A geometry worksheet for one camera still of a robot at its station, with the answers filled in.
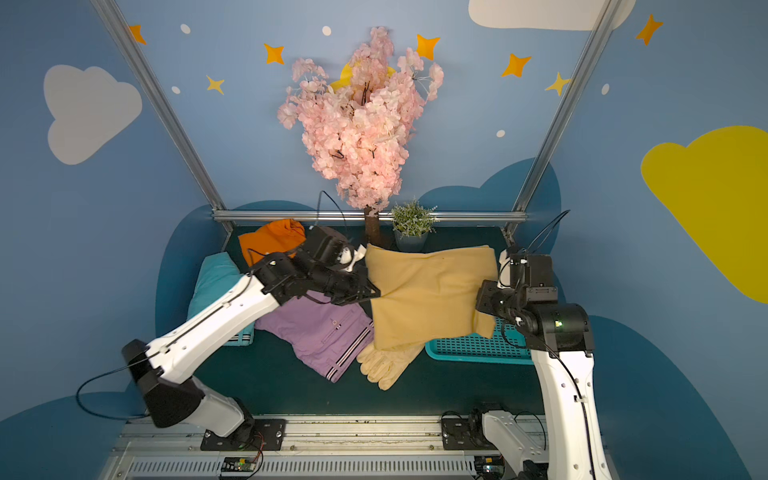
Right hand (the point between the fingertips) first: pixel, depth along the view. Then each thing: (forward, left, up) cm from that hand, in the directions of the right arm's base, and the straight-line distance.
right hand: (488, 289), depth 67 cm
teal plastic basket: (-2, -4, -31) cm, 31 cm away
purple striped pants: (-2, +42, -28) cm, 50 cm away
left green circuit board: (-35, +58, -31) cm, 74 cm away
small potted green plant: (+35, +17, -14) cm, 42 cm away
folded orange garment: (+38, +67, -27) cm, 81 cm away
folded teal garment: (+16, +82, -22) cm, 87 cm away
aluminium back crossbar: (+36, +33, -12) cm, 50 cm away
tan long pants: (-1, +14, -2) cm, 14 cm away
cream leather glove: (-9, +24, -30) cm, 40 cm away
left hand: (-1, +25, 0) cm, 25 cm away
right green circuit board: (-31, -4, -33) cm, 45 cm away
